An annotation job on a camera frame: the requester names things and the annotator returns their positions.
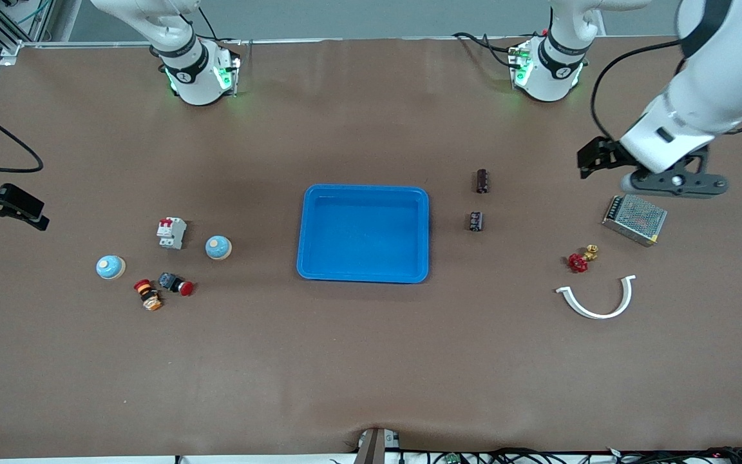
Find blue dome bell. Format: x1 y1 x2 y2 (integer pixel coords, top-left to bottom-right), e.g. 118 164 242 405
95 255 126 280
205 235 233 261

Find blue plastic tray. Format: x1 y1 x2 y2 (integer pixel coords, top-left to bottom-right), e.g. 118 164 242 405
296 184 430 284

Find metal mesh power supply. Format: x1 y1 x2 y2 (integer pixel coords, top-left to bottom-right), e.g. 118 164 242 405
602 194 669 247

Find white circuit breaker red switches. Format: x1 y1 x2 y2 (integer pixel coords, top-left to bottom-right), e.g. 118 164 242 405
156 217 187 250

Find red orange emergency stop button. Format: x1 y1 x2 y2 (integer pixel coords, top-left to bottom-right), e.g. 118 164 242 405
133 279 164 312

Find white curved plastic clamp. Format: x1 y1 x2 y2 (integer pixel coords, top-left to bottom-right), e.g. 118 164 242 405
555 275 637 320

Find brown table mat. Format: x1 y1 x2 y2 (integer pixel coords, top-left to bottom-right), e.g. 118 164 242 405
0 35 742 459

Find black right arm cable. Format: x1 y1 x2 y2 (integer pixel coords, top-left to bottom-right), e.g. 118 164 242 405
0 95 44 173

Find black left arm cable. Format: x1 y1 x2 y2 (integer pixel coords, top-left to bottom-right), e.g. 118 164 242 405
590 40 742 144

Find red handle brass valve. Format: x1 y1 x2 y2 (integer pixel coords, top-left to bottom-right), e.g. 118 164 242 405
568 244 600 273

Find red button grey switch block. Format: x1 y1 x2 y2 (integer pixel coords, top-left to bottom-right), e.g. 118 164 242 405
157 272 195 297

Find aluminium frame profile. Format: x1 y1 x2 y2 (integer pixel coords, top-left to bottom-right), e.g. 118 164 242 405
0 0 56 68

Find black arm base cable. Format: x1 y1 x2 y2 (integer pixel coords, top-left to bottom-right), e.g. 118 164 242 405
453 32 521 68

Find black cable bundle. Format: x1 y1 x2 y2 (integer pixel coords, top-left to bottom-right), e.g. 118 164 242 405
403 447 742 464

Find metal table edge bracket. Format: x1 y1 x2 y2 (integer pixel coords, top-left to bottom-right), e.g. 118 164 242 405
353 427 403 464

